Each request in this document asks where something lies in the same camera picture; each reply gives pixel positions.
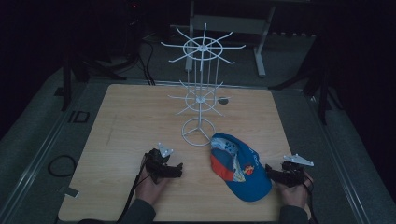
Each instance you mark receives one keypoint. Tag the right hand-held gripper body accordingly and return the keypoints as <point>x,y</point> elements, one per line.
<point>294,174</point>

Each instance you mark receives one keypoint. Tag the dark round table grommet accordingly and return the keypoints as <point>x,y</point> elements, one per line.
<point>223,100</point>

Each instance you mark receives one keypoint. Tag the person's left hand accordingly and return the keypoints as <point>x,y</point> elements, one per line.
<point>149,188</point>

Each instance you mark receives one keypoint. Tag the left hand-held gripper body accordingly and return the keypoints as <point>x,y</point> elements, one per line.
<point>155,163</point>

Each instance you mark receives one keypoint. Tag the blue and orange cap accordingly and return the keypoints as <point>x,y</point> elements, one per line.
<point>241,174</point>

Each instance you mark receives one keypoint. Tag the person's right hand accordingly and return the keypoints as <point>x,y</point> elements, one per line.
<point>294,194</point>

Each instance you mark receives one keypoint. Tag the black tripod stand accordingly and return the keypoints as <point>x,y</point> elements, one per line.
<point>323,93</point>
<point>66,84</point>

